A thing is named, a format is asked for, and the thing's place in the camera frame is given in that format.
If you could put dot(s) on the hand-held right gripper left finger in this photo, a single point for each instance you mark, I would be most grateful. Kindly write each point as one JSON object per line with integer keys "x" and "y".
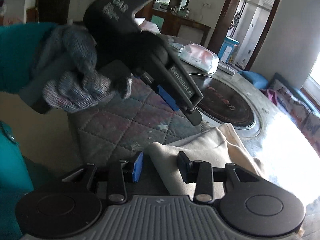
{"x": 137, "y": 167}

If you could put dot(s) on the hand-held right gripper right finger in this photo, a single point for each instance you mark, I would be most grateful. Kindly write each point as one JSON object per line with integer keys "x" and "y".
{"x": 185, "y": 170}

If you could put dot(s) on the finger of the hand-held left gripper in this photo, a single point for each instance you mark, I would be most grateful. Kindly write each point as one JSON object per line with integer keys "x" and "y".
{"x": 167, "y": 98}

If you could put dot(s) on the cream garment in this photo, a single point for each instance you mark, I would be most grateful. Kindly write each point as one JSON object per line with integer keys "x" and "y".
{"x": 212, "y": 142}

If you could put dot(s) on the person's left hand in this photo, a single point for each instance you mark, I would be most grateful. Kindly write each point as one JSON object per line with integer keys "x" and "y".
{"x": 80, "y": 47}

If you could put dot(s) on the pink white package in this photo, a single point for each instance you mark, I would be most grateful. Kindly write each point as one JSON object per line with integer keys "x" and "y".
{"x": 150, "y": 26}

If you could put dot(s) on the white pink wipes pack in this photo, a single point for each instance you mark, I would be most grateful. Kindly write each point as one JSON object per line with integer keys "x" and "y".
{"x": 200, "y": 57}

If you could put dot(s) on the round black hotplate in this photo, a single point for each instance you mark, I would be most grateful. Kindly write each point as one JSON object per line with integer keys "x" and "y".
{"x": 225, "y": 100}

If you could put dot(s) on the flat dark packet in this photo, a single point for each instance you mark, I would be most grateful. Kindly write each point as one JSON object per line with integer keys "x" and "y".
{"x": 226, "y": 68}

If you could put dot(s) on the dark wooden cabinet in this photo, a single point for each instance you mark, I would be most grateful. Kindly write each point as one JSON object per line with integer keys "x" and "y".
{"x": 182, "y": 27}

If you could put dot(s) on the light blue cabinet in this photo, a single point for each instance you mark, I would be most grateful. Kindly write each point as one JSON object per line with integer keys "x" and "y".
{"x": 228, "y": 48}

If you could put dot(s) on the blue sofa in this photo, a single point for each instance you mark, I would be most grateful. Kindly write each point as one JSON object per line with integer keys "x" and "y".
{"x": 252, "y": 77}

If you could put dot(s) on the purple cloth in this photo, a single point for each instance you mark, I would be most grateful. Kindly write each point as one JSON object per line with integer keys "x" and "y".
{"x": 271, "y": 96}

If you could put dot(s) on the low butterfly print cushion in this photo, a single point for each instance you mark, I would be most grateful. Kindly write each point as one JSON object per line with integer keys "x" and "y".
{"x": 287, "y": 100}

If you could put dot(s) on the person's teal clothing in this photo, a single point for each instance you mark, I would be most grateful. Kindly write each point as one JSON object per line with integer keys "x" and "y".
{"x": 12, "y": 167}

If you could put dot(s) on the window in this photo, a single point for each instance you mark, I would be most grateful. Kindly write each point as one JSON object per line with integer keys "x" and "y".
{"x": 315, "y": 80}

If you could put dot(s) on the dark wooden door frame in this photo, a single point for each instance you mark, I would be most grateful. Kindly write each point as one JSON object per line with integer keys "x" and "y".
{"x": 55, "y": 2}
{"x": 225, "y": 12}

